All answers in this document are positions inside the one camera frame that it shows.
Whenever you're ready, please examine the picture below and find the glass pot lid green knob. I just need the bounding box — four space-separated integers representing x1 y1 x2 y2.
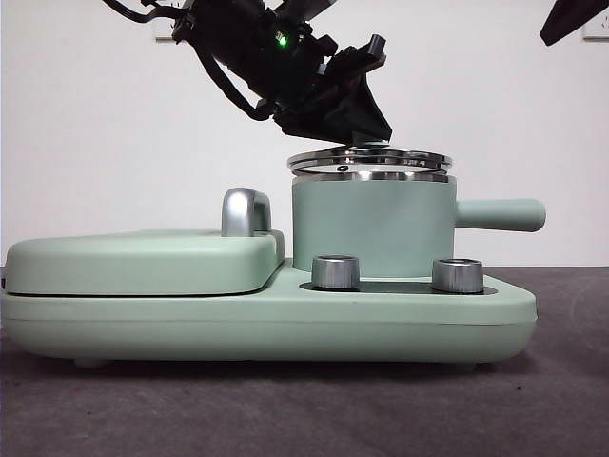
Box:
286 139 452 182

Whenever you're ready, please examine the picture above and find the silver control knob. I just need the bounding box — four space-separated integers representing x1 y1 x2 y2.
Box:
431 258 485 294
311 255 362 290

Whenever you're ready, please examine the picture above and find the mint green breakfast machine base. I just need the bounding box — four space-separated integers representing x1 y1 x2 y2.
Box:
0 259 540 370

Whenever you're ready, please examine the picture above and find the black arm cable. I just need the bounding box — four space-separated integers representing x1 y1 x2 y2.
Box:
189 42 275 124

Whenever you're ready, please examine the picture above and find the mint green pot with handle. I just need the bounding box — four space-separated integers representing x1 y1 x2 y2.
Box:
290 169 547 279

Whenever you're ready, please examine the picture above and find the silver griddle cover handle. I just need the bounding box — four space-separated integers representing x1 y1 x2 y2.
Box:
221 188 274 238

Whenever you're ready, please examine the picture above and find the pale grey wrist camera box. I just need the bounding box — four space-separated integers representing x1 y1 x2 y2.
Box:
273 0 334 23

